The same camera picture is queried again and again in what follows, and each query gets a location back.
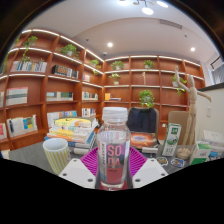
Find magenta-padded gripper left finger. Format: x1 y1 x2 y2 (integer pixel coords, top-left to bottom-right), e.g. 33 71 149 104
58 147 100 190

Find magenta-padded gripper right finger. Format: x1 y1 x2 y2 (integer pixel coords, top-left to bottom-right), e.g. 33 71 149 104
129 147 169 190

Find clear plastic drink bottle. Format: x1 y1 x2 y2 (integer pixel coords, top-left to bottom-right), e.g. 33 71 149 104
96 106 132 192

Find round printed sticker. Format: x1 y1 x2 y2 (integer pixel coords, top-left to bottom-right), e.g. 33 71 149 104
170 157 185 168
156 156 169 166

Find thick black book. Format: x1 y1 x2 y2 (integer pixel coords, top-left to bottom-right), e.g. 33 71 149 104
141 146 159 155

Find yellow striped white cup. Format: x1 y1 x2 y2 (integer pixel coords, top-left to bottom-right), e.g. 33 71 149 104
42 137 72 176

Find book with orange cover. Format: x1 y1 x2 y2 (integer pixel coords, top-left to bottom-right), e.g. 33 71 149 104
130 131 158 149

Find tall green white carton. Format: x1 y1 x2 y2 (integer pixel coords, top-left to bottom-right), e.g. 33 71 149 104
161 122 183 158

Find colourful book stack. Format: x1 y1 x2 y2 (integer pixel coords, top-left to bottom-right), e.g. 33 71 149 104
46 115 100 156

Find small green white box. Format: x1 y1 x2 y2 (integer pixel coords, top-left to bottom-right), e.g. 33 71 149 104
189 140 212 166

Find tan chair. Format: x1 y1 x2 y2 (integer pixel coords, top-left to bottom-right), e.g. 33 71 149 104
167 110 192 145

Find blue white book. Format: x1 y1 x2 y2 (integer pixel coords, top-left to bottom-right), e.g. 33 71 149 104
209 151 224 160

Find thin white book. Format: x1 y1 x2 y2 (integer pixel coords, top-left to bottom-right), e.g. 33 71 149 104
209 144 224 154

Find wooden artist mannequin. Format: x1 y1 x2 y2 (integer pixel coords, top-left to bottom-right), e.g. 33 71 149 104
174 65 213 160

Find white counter with dark top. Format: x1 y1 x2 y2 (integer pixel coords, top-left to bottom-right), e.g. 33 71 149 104
194 82 224 144

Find orange wooden shelf unit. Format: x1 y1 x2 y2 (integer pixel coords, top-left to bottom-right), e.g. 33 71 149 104
0 28 206 151

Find grey curtain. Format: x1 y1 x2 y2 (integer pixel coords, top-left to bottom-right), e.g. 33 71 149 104
211 63 224 85

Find ceiling air vent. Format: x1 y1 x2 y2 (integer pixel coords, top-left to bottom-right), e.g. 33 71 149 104
158 18 184 30

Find ceiling lights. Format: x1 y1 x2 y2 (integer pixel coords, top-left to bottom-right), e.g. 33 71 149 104
106 0 197 53

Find black ceiling track rail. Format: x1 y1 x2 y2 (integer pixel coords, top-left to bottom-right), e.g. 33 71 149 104
209 54 222 70

